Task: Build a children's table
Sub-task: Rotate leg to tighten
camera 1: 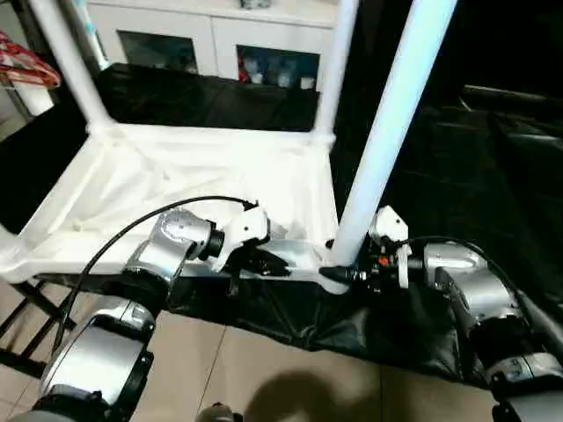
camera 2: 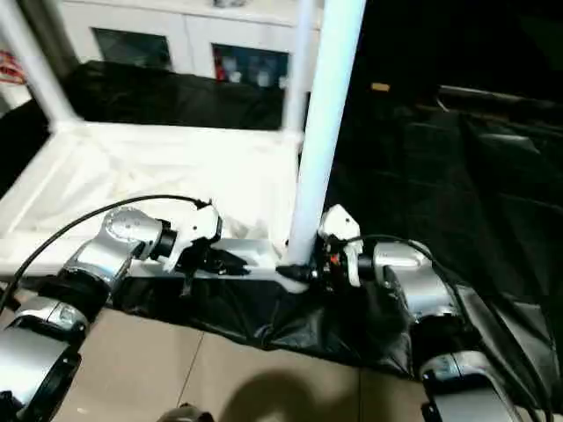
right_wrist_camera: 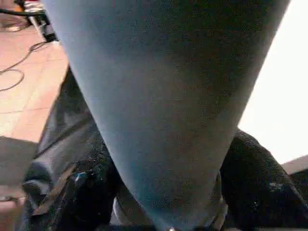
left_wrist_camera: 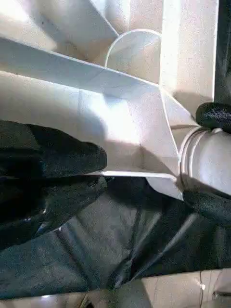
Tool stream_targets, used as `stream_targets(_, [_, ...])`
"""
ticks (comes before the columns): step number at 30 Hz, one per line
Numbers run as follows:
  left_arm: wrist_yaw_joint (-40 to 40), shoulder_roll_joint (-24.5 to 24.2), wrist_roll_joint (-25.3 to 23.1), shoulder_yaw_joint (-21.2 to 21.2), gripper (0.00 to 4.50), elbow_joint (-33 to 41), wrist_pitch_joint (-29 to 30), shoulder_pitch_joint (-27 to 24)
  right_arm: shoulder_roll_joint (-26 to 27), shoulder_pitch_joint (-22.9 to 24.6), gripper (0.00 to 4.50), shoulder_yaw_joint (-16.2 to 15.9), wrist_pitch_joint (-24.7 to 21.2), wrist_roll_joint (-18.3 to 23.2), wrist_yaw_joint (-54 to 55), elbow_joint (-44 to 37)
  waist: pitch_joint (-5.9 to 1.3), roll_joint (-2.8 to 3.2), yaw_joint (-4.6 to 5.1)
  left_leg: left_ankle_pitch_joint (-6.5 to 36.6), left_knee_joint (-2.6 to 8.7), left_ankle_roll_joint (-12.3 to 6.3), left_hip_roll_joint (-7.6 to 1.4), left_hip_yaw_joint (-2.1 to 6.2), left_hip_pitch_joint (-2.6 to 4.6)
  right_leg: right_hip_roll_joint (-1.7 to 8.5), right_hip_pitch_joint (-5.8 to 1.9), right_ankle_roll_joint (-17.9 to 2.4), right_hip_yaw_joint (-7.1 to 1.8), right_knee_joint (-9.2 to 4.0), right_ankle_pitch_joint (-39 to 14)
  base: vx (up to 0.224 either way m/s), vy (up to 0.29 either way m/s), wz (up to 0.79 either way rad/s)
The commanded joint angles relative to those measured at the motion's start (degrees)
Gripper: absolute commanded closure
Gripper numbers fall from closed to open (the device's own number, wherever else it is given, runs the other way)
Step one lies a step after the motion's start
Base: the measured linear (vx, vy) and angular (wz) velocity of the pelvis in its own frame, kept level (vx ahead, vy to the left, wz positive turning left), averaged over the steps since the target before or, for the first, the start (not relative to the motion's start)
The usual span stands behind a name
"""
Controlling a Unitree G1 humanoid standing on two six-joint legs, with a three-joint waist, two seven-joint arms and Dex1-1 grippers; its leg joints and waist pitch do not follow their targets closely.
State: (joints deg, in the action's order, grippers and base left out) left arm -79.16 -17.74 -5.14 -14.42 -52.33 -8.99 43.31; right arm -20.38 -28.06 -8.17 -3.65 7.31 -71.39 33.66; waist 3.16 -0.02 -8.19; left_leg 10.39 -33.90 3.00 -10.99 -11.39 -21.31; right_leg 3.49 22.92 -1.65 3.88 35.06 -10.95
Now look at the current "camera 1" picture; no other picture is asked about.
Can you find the white plastic table top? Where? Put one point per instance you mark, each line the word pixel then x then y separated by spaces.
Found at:
pixel 198 149

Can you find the white plastic table leg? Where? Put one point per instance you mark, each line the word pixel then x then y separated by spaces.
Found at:
pixel 6 246
pixel 70 66
pixel 336 66
pixel 382 110

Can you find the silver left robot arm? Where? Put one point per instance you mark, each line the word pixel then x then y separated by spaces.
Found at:
pixel 176 228

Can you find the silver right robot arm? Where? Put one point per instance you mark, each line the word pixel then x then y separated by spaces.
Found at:
pixel 475 281

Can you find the black glossy mat cloth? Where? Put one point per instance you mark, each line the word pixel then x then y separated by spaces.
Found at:
pixel 484 176

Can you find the white jar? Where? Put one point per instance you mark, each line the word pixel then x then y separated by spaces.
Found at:
pixel 307 82

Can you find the red bottle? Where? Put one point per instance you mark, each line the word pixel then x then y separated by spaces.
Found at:
pixel 244 68

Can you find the black monitor bar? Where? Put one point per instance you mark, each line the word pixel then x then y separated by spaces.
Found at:
pixel 514 94

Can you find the white glass door cabinet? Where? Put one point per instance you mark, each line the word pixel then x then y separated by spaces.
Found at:
pixel 211 26

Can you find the dark patterned bundle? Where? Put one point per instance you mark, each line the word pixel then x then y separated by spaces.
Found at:
pixel 255 2

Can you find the white plastic container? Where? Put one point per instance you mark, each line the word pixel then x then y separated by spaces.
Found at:
pixel 39 101

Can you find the blue white patterned panel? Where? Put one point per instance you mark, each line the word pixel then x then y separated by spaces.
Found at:
pixel 94 39

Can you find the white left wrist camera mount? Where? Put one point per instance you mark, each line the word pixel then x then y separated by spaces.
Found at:
pixel 248 226

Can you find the black folding table frame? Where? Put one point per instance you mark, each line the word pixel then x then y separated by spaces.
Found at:
pixel 44 303

